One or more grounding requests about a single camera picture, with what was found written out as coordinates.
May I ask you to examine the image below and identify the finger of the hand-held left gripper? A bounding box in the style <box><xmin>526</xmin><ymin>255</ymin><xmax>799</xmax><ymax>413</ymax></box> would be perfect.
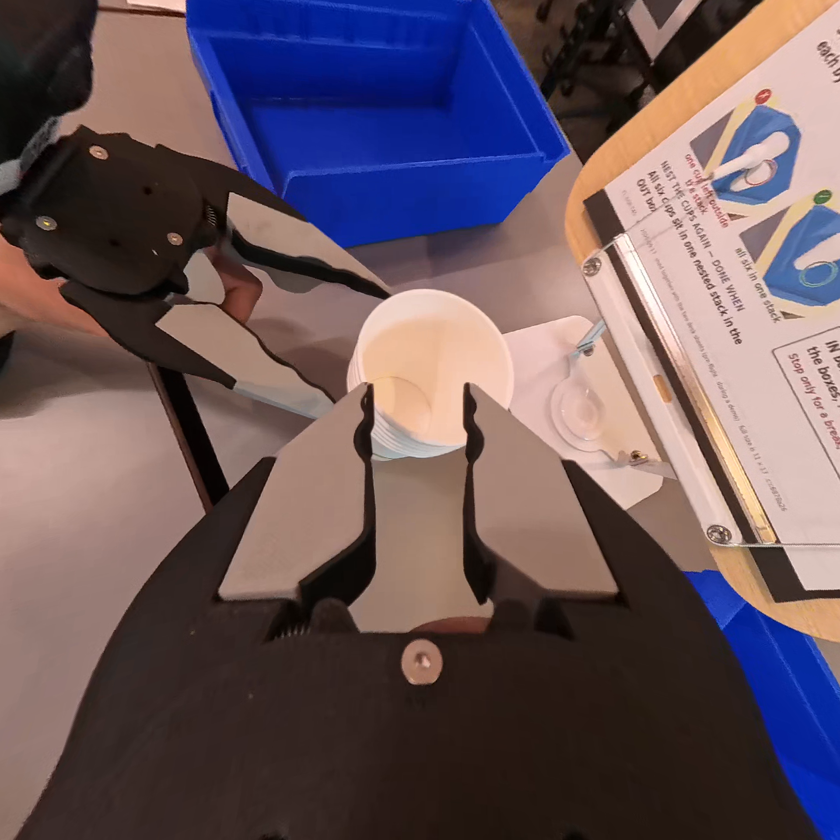
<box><xmin>226</xmin><ymin>190</ymin><xmax>395</xmax><ymax>298</ymax></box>
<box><xmin>156</xmin><ymin>302</ymin><xmax>338</xmax><ymax>421</ymax></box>

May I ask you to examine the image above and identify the blue plastic bin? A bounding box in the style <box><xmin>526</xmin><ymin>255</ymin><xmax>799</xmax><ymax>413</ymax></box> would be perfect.
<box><xmin>682</xmin><ymin>570</ymin><xmax>840</xmax><ymax>840</ymax></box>
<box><xmin>187</xmin><ymin>0</ymin><xmax>571</xmax><ymax>249</ymax></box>

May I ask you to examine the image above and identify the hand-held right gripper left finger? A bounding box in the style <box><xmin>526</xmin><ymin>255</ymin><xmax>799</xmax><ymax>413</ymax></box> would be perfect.
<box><xmin>217</xmin><ymin>382</ymin><xmax>380</xmax><ymax>608</ymax></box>

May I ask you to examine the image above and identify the clear round disc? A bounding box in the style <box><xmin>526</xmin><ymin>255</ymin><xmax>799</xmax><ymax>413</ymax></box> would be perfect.
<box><xmin>550</xmin><ymin>381</ymin><xmax>608</xmax><ymax>454</ymax></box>

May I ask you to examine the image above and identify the stack of white cups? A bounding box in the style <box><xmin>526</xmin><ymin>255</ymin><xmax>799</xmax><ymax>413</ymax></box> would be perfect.
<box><xmin>346</xmin><ymin>289</ymin><xmax>514</xmax><ymax>460</ymax></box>

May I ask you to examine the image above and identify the person's left hand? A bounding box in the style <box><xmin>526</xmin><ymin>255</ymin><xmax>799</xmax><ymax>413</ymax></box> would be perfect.
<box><xmin>0</xmin><ymin>236</ymin><xmax>265</xmax><ymax>339</ymax></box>

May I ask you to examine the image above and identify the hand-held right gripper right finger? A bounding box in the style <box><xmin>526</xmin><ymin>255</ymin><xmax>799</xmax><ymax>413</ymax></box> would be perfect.
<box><xmin>462</xmin><ymin>382</ymin><xmax>620</xmax><ymax>606</ymax></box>

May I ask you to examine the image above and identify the printed instruction sheet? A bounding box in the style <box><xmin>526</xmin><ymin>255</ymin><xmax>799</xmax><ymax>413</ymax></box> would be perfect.
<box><xmin>604</xmin><ymin>0</ymin><xmax>840</xmax><ymax>592</ymax></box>

